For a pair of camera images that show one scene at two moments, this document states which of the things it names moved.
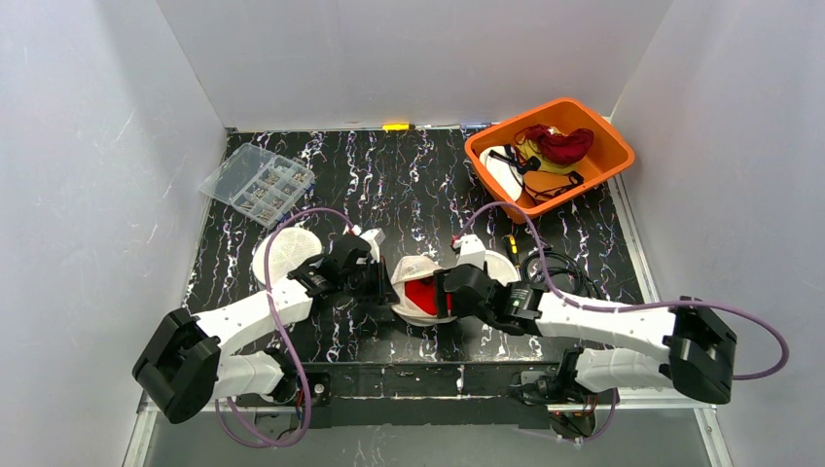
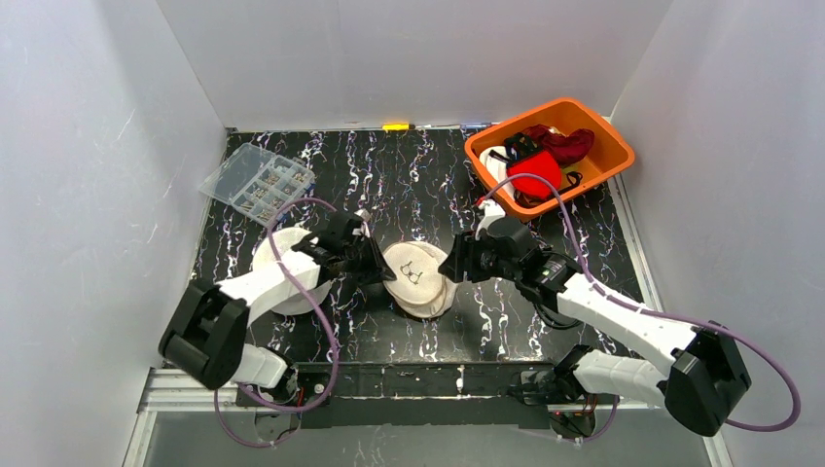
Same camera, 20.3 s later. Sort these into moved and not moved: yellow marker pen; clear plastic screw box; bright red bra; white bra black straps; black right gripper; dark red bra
Moved: bright red bra; black right gripper
Not moved: clear plastic screw box; white bra black straps; dark red bra; yellow marker pen
